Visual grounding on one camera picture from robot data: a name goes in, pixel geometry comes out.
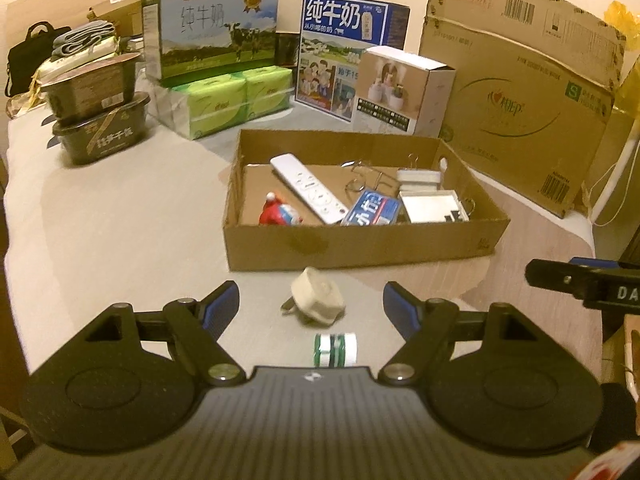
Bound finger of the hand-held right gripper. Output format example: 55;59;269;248
525;258;603;305
569;256;622;268

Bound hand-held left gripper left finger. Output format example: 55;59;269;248
85;280;247;387

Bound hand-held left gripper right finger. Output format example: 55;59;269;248
382;280;539;387

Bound white green-striped roll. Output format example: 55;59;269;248
313;332;359;369

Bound shallow cardboard box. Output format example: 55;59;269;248
222;128;511;272

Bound cream plug adapter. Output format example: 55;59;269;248
281;266;346;329

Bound clear blue-label toothpick box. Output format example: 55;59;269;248
341;187;404;227

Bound white square switch plate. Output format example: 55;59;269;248
398;189;472;224

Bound white charger adapter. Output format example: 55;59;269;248
396;167;445;194

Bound metal wire hook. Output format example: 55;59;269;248
342;160;399;195

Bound white remote control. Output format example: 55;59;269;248
270;153;351;226

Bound white pole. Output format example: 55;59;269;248
590;132;640;227

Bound red blue toy figurine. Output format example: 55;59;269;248
258;191;304;227

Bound large brown cardboard box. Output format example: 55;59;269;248
419;0;626;220

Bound yellow plastic bag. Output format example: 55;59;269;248
604;0;640;111

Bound green tissue multipack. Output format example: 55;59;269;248
154;66;294;141

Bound black instant food bowl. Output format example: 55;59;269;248
40;52;143;122
51;91;151;166

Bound small white product box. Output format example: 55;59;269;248
354;46;457;136

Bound small dark box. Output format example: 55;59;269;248
274;31;303;69

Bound blue milk carton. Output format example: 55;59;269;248
295;0;411;124

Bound green cow-print milk carton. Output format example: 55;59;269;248
141;0;280;81

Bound stack of white packets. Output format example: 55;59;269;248
34;39;124;85

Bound folded grey cloth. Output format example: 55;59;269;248
52;20;119;59

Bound black bag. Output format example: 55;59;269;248
6;22;74;99

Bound flat brown cardboard box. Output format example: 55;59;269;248
87;0;166;37

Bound white cord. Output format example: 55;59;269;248
579;162;622;227

